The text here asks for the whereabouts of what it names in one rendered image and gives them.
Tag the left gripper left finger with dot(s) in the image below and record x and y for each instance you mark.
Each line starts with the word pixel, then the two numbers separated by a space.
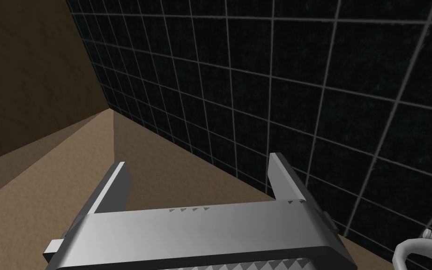
pixel 113 187

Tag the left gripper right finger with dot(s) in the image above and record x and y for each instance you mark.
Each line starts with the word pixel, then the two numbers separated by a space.
pixel 285 180

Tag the white curved fixture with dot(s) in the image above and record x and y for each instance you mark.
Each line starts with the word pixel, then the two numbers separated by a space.
pixel 414 249

